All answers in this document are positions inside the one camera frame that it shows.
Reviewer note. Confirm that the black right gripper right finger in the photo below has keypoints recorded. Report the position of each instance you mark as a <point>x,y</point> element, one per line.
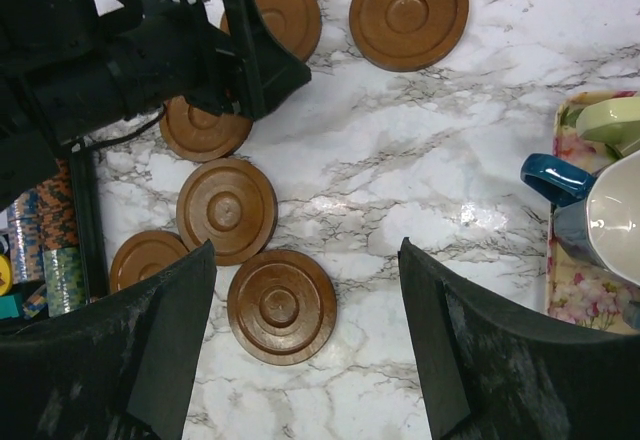
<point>490,368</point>

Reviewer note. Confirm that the light green mug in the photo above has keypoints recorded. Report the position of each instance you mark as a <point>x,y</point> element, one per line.
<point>613,122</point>

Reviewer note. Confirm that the brown wooden coaster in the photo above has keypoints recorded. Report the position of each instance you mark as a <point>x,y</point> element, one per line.
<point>407,35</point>
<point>295,24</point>
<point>281,307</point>
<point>199,136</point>
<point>143,255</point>
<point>230,203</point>

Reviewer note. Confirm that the dark blue mug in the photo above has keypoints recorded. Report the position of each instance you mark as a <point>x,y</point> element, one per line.
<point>596,217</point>

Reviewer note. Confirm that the floral serving tray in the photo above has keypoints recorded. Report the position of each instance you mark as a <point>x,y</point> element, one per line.
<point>577,292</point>

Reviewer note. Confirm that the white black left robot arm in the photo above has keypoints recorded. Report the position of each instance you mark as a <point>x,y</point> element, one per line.
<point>31,29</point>

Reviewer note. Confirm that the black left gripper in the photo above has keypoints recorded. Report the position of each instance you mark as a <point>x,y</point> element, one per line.
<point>174,51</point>

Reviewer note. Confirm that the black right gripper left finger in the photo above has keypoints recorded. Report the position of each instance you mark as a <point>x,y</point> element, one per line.
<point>122,367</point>

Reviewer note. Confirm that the teal rectangular block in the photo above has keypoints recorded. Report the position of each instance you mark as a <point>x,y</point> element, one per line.
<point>11,306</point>

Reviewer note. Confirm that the yellow dealer button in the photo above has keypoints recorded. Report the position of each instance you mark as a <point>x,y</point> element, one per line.
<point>6,279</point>

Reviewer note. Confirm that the black poker chip case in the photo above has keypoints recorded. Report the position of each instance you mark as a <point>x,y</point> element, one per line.
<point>54,241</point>

